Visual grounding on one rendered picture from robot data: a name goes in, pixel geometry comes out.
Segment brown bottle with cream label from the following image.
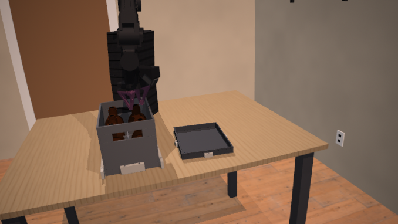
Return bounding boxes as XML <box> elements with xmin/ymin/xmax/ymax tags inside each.
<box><xmin>108</xmin><ymin>123</ymin><xmax>125</xmax><ymax>141</ymax></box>

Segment dark grey divided crate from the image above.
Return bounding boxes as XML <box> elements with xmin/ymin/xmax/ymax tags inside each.
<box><xmin>96</xmin><ymin>98</ymin><xmax>160</xmax><ymax>176</ymax></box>

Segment brown ceramic bottle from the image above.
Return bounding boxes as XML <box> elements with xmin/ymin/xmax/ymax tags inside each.
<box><xmin>131</xmin><ymin>118</ymin><xmax>144</xmax><ymax>138</ymax></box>

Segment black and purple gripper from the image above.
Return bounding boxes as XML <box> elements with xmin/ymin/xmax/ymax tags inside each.
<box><xmin>117</xmin><ymin>69</ymin><xmax>150</xmax><ymax>110</ymax></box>

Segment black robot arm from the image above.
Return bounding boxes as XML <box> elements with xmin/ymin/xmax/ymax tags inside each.
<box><xmin>117</xmin><ymin>0</ymin><xmax>160</xmax><ymax>86</ymax></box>

